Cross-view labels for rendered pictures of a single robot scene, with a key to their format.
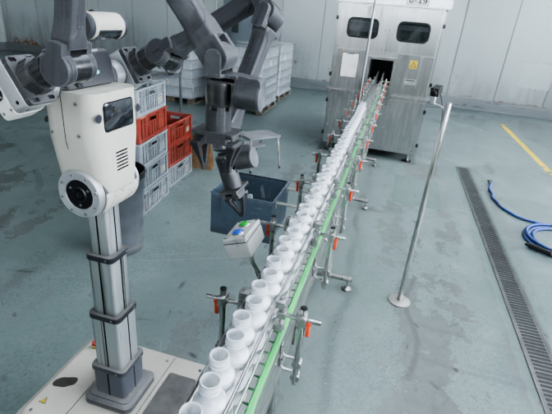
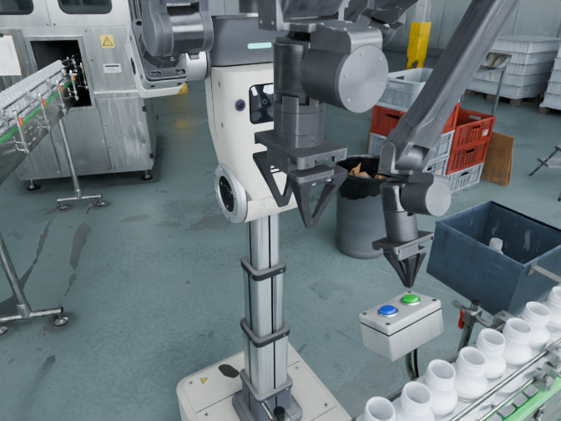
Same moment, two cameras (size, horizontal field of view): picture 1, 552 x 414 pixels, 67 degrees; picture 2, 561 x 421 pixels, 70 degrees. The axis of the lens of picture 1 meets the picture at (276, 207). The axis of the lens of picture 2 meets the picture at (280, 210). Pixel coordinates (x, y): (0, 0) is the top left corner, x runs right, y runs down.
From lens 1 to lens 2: 62 cm
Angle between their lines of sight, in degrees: 40
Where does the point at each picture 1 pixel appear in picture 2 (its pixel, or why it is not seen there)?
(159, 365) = (315, 404)
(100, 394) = (242, 405)
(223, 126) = (293, 136)
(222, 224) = (442, 269)
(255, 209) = (493, 266)
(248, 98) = (324, 76)
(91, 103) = (234, 83)
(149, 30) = not seen: hidden behind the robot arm
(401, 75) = not seen: outside the picture
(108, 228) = (258, 240)
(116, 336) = (256, 358)
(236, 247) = (375, 336)
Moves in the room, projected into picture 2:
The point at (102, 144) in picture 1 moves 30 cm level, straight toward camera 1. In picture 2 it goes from (245, 138) to (165, 192)
